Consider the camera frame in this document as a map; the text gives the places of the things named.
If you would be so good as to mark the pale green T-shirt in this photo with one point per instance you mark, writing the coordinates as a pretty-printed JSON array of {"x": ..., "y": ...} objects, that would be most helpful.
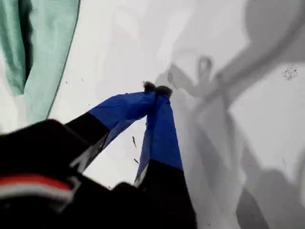
[{"x": 50, "y": 47}]

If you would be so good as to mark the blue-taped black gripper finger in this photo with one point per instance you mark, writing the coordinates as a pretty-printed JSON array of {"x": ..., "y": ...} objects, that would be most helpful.
[
  {"x": 119, "y": 107},
  {"x": 160, "y": 133}
]

